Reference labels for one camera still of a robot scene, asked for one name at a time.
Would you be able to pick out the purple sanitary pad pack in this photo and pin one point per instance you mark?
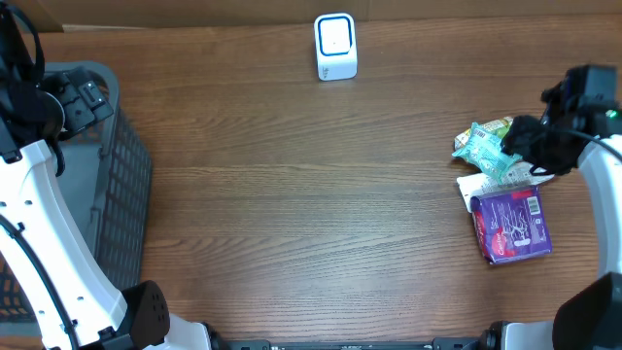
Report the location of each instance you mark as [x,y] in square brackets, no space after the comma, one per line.
[510,225]

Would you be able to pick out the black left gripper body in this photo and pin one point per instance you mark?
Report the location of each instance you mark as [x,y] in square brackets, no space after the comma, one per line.
[78,116]

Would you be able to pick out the white barcode scanner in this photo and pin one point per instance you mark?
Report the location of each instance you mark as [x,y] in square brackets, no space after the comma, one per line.
[336,47]

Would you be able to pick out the grey plastic mesh basket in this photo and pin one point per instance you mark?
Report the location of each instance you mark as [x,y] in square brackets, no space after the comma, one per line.
[106,183]

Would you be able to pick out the mint green wipes packet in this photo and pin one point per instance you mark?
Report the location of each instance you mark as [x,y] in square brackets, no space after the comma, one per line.
[483,149]

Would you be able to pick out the white packet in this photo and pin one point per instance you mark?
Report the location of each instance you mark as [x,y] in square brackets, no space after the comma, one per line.
[518,176]

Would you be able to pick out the yellow green snack packet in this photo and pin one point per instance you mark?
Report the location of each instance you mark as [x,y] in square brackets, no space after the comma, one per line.
[499,127]

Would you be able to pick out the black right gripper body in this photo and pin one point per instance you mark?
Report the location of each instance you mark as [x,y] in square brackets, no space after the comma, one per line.
[541,146]

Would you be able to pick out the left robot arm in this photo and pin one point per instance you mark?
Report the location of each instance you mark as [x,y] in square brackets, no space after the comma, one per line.
[76,306]

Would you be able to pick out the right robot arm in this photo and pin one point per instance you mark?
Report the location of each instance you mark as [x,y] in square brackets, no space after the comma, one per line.
[580,128]

